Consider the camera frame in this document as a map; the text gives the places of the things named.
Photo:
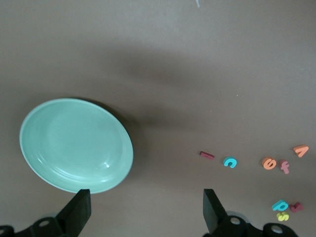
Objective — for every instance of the orange foam letter v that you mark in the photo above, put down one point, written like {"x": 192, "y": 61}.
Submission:
{"x": 300, "y": 154}

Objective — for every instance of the dark red foam letter l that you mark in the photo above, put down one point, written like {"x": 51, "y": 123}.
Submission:
{"x": 207, "y": 155}

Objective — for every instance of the orange foam letter e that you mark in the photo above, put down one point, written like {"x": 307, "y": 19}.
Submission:
{"x": 269, "y": 163}

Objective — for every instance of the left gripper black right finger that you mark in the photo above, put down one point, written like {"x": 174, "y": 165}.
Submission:
{"x": 212, "y": 212}

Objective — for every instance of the green plate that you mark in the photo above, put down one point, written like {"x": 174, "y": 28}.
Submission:
{"x": 74, "y": 145}

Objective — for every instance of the pink foam letter f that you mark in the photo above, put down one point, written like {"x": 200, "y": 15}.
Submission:
{"x": 284, "y": 166}

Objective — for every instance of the brown table cover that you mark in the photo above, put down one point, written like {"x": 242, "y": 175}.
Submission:
{"x": 158, "y": 49}

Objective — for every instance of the teal foam letter c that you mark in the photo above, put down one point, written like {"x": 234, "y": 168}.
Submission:
{"x": 225, "y": 162}

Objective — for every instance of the yellow foam letter s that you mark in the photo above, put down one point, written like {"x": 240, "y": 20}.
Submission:
{"x": 283, "y": 216}

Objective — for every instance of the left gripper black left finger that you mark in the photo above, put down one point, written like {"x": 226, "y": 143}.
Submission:
{"x": 76, "y": 212}

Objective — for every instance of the teal foam letter p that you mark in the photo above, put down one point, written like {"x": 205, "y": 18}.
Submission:
{"x": 276, "y": 207}

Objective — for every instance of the dark red foam letter r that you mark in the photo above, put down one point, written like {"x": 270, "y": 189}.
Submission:
{"x": 295, "y": 209}

